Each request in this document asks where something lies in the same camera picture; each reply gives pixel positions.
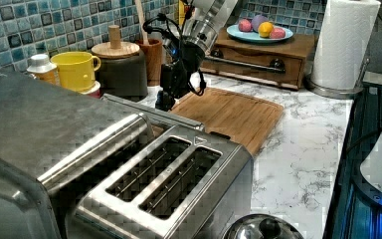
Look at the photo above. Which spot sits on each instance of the yellow toy lemon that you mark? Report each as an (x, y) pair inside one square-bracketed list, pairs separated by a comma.
[(265, 29)]

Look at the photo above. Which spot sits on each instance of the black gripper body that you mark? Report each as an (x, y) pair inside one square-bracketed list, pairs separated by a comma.
[(175, 76)]

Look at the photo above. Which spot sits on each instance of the steel pot lid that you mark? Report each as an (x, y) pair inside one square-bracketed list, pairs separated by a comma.
[(261, 226)]

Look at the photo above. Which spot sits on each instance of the wooden drawer box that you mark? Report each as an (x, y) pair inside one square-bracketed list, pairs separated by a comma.
[(274, 62)]

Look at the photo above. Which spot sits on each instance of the silver two-slot toaster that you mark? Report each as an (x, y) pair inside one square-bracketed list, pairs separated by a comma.
[(186, 184)]

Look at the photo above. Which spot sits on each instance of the yellow mug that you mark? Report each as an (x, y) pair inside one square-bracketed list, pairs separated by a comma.
[(77, 70)]

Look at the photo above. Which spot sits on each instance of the wooden spoon handle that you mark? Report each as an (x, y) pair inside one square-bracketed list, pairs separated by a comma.
[(141, 20)]

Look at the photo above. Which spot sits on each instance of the white paper towel roll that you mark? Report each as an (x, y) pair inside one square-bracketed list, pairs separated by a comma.
[(344, 36)]

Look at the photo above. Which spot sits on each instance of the metal paper towel holder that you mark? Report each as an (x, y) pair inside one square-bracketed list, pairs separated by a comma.
[(349, 94)]

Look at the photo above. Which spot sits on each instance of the purple toy fruit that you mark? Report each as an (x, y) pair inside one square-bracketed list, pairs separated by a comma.
[(257, 21)]

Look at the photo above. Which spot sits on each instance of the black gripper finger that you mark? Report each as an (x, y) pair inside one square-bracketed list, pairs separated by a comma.
[(164, 101)]

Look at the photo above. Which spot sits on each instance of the small red white container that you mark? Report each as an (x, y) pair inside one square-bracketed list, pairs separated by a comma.
[(94, 91)]

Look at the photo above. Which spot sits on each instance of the bamboo cutting board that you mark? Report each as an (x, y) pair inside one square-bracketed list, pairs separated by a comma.
[(245, 119)]

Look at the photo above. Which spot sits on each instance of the pink toy strawberry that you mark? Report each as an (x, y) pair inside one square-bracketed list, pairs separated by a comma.
[(277, 33)]

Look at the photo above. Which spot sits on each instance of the light blue plate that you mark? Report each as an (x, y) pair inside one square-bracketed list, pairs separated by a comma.
[(253, 37)]

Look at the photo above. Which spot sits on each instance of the silver toaster oven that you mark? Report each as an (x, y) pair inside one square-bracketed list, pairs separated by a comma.
[(55, 146)]

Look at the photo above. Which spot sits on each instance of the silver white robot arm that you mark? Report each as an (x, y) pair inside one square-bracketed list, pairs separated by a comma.
[(206, 19)]

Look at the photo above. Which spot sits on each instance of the dark jar with wooden lid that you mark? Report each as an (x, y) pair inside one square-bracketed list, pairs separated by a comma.
[(122, 72)]

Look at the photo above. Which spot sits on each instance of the brown wooden utensil holder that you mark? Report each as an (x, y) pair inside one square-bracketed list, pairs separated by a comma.
[(153, 57)]

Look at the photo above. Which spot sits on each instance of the red toy fruit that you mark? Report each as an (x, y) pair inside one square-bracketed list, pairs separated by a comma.
[(245, 25)]

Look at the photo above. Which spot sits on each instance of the white-capped spice bottle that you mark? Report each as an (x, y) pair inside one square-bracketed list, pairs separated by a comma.
[(42, 68)]

